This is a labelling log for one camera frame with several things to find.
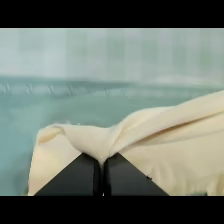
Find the cream shirt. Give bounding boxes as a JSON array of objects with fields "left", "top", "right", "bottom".
[{"left": 27, "top": 89, "right": 224, "bottom": 197}]

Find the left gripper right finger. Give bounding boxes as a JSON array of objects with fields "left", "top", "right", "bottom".
[{"left": 103, "top": 152, "right": 170, "bottom": 197}]

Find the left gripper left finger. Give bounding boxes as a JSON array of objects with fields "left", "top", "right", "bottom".
[{"left": 34, "top": 152, "right": 102, "bottom": 197}]

